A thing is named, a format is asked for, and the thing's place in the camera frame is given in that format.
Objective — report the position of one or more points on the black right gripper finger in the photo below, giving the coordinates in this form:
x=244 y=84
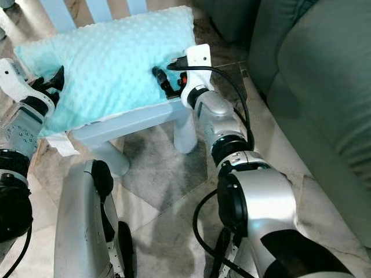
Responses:
x=160 y=77

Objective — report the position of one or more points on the mint dotted plush pillow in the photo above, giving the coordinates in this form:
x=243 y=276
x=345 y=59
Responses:
x=110 y=63

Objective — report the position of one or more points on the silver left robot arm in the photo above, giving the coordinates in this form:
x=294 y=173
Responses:
x=20 y=130

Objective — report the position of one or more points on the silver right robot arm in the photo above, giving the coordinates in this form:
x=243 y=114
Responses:
x=220 y=113

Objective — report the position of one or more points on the grey-green leather sofa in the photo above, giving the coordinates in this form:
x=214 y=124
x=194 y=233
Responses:
x=313 y=87

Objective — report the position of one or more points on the light blue plastic stool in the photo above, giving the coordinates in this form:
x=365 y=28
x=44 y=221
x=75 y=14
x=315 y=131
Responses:
x=127 y=123

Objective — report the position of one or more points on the light blue slatted chair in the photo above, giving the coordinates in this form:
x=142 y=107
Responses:
x=55 y=14

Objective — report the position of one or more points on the silver right robot leg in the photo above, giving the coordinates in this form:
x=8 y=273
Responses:
x=235 y=267

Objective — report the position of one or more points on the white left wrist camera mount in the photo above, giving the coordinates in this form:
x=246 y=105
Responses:
x=14 y=78

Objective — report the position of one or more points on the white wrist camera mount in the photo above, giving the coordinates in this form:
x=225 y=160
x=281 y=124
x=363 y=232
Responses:
x=14 y=78
x=200 y=57

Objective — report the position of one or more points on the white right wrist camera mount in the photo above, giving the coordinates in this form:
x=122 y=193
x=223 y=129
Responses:
x=200 y=57

